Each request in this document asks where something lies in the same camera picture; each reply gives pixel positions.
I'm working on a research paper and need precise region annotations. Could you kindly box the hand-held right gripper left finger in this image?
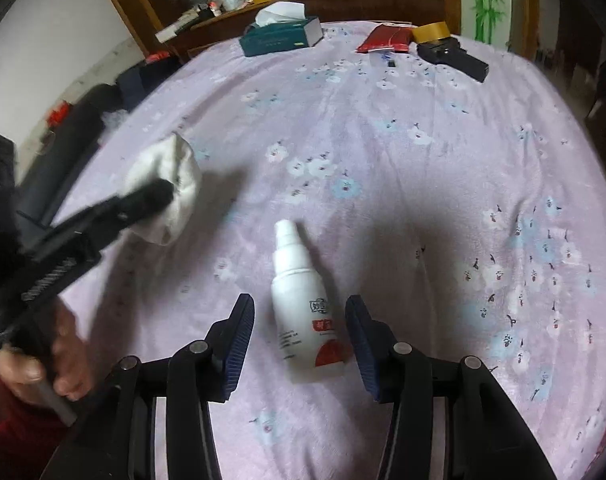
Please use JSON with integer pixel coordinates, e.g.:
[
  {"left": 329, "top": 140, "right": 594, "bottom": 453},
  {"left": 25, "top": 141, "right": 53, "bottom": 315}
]
[{"left": 40, "top": 293, "right": 256, "bottom": 480}]

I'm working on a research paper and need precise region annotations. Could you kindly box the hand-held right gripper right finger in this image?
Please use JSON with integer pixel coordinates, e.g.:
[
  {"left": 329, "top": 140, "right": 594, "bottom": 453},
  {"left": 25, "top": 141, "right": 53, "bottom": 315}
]
[{"left": 344, "top": 295, "right": 558, "bottom": 480}]

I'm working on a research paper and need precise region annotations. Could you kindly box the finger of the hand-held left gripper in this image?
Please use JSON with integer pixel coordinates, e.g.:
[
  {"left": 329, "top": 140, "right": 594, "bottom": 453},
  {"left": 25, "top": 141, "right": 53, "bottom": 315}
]
[{"left": 95, "top": 179, "right": 174, "bottom": 242}]

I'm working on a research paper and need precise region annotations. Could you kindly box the white cloth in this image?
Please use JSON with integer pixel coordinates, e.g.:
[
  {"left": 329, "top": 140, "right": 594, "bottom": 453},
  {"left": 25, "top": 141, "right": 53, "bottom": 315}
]
[{"left": 124, "top": 132, "right": 202, "bottom": 247}]

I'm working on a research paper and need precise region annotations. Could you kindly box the white spray bottle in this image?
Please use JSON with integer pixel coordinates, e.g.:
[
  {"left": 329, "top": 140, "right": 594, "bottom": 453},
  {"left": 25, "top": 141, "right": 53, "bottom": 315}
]
[{"left": 270, "top": 219, "right": 356, "bottom": 385}]

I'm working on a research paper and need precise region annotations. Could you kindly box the person's left forearm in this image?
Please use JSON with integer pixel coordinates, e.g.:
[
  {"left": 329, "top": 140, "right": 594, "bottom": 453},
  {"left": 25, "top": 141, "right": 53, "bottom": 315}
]
[{"left": 0, "top": 365, "right": 71, "bottom": 480}]

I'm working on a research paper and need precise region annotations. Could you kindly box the person's left hand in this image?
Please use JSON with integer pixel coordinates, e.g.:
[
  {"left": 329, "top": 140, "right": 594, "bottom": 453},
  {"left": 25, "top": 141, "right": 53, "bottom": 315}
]
[{"left": 0, "top": 304, "right": 96, "bottom": 407}]

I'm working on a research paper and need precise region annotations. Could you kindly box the black chair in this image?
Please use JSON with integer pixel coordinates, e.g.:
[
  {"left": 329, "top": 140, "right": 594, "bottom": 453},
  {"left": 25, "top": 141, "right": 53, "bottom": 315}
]
[{"left": 17, "top": 82, "right": 114, "bottom": 227}]

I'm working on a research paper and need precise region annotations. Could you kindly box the dark blue cloth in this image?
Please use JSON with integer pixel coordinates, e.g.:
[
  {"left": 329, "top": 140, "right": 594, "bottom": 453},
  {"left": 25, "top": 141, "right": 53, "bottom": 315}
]
[{"left": 115, "top": 54, "right": 184, "bottom": 112}]

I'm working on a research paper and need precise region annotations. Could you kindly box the purple floral tablecloth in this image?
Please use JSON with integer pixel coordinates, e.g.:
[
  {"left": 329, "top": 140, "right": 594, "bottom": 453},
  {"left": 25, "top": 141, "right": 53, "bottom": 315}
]
[{"left": 52, "top": 20, "right": 606, "bottom": 480}]

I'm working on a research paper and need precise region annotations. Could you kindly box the dark teal tissue box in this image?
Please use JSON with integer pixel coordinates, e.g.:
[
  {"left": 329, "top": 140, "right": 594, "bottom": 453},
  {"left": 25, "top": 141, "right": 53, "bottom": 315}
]
[{"left": 239, "top": 1, "right": 325, "bottom": 58}]

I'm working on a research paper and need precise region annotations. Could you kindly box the red packet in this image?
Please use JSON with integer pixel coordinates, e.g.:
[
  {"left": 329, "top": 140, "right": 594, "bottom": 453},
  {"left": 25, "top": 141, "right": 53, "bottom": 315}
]
[{"left": 356, "top": 23, "right": 415, "bottom": 55}]

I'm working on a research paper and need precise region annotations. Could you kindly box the black device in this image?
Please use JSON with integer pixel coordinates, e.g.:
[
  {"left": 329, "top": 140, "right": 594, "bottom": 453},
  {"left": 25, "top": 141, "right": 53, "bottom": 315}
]
[{"left": 416, "top": 35, "right": 490, "bottom": 84}]

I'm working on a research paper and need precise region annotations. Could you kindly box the brown tape roll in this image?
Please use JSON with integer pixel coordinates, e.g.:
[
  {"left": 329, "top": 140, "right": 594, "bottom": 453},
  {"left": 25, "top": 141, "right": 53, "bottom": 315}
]
[{"left": 411, "top": 21, "right": 452, "bottom": 45}]

